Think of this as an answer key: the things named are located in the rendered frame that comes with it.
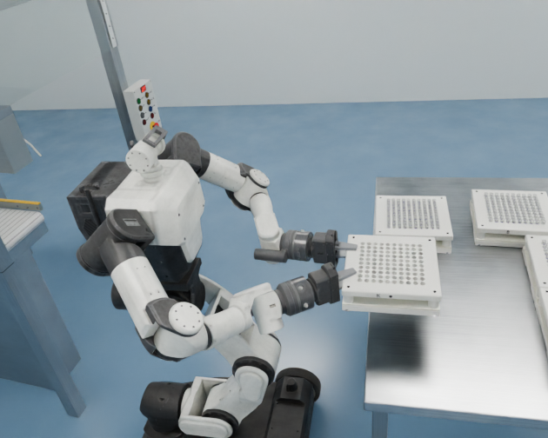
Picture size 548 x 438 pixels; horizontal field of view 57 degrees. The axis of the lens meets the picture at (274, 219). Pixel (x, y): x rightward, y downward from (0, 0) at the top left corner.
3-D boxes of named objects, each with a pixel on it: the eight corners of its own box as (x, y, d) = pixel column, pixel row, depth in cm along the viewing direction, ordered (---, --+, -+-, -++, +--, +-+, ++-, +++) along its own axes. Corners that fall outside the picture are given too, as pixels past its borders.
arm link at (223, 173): (243, 193, 179) (189, 171, 166) (263, 166, 174) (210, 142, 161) (250, 214, 171) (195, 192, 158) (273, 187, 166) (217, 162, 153)
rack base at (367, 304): (342, 310, 132) (342, 303, 131) (348, 252, 152) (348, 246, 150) (439, 316, 127) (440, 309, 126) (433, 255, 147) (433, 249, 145)
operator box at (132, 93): (163, 127, 263) (150, 79, 248) (146, 142, 250) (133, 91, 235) (152, 127, 265) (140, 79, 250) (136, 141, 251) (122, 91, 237)
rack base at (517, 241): (542, 208, 180) (543, 202, 178) (557, 249, 160) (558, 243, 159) (469, 205, 186) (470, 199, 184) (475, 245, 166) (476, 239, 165)
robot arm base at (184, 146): (173, 195, 160) (142, 177, 154) (183, 165, 167) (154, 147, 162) (199, 176, 150) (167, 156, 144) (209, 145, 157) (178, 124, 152)
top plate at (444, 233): (445, 200, 181) (445, 195, 180) (452, 241, 161) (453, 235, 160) (376, 199, 186) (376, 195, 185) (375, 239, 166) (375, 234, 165)
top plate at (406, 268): (341, 296, 129) (341, 290, 128) (348, 239, 149) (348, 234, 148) (441, 302, 124) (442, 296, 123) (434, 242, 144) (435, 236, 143)
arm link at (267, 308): (291, 280, 126) (250, 295, 123) (305, 321, 125) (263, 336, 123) (282, 280, 137) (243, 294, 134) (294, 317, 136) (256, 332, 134)
